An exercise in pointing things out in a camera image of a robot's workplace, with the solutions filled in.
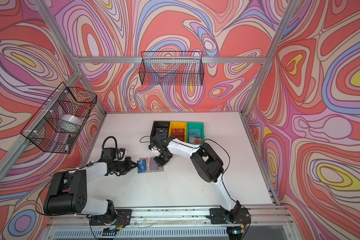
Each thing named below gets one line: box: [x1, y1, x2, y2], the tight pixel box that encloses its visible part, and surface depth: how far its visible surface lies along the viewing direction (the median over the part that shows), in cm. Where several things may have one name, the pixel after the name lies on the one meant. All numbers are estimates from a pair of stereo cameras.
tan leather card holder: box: [139, 156, 165, 173], surface depth 93 cm
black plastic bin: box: [150, 121, 171, 144], surface depth 109 cm
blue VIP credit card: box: [137, 159, 147, 173], surface depth 92 cm
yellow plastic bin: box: [168, 121, 187, 143], surface depth 107 cm
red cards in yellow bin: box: [172, 128, 185, 142], surface depth 107 cm
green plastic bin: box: [186, 122, 206, 145], surface depth 106 cm
